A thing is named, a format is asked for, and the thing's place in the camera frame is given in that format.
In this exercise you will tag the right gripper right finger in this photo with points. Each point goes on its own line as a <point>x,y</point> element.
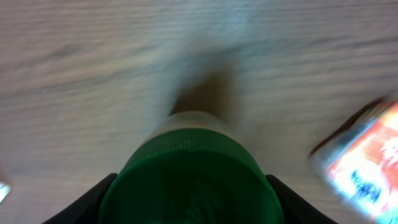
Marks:
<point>296,209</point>

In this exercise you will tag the green lid jar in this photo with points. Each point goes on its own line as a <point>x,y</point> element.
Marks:
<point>191,169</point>

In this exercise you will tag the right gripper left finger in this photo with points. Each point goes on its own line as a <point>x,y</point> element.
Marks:
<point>86,208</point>

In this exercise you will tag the orange small packet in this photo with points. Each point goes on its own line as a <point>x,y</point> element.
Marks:
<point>359,161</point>

